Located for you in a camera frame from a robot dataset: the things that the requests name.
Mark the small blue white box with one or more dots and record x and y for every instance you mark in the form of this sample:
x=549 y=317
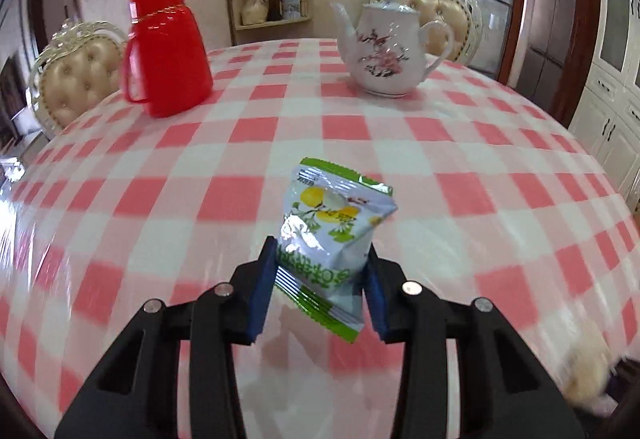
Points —
x=293 y=6

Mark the red plastic thermos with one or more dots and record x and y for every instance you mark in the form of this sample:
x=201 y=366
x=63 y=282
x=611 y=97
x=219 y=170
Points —
x=170 y=54

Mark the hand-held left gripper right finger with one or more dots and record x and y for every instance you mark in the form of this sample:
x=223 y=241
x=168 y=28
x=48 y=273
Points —
x=375 y=299

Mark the blurred beige packet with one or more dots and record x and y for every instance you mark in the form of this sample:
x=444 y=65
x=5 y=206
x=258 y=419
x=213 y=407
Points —
x=587 y=366

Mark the brown bottle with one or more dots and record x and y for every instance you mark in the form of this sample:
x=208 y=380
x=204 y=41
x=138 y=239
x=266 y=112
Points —
x=274 y=5

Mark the white kitchen cabinet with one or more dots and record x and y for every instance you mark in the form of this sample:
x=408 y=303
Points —
x=612 y=84

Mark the grey refrigerator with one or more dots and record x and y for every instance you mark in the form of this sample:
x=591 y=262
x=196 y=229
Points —
x=550 y=39

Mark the beige tufted carved chair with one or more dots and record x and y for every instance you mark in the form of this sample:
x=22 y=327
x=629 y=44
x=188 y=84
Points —
x=75 y=74
x=450 y=4

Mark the green lemon print snack packet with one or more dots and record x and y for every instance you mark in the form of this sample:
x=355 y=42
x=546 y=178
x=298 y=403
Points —
x=325 y=229

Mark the red checked tablecloth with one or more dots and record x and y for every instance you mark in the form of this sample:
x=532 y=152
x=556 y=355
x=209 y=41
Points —
x=150 y=199

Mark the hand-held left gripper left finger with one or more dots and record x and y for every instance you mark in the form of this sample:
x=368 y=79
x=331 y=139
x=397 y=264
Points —
x=262 y=294

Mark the clear bag of beige food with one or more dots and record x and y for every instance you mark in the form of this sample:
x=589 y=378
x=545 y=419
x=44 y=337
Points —
x=254 y=10

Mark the white floral teapot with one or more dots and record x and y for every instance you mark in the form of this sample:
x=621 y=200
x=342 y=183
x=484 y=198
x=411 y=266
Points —
x=387 y=51

